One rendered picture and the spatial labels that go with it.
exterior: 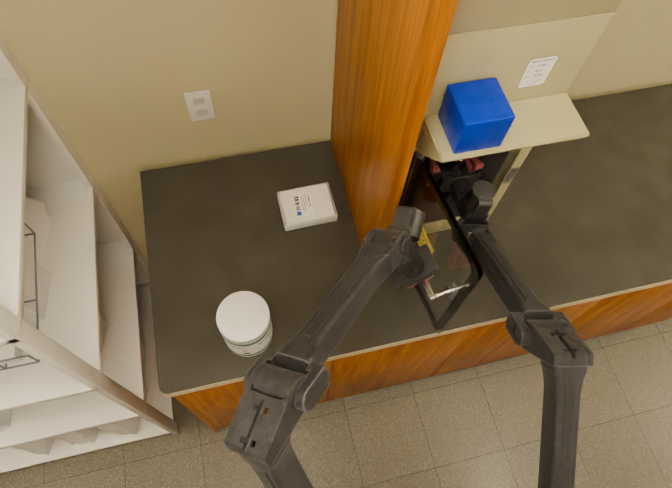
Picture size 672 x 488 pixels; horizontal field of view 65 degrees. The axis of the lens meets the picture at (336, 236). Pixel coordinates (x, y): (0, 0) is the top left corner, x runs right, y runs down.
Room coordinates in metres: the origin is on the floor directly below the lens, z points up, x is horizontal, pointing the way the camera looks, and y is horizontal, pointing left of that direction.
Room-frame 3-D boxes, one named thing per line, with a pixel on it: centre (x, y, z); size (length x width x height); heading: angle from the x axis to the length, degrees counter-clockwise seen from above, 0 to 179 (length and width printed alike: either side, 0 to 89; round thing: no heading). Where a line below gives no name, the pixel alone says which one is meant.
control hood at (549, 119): (0.72, -0.32, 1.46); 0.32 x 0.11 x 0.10; 109
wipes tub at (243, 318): (0.41, 0.21, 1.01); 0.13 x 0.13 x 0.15
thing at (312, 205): (0.81, 0.10, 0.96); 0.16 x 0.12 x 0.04; 110
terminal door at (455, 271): (0.58, -0.23, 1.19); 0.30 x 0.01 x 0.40; 25
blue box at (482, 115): (0.70, -0.24, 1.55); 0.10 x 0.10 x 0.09; 19
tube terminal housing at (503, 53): (0.90, -0.26, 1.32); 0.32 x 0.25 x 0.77; 109
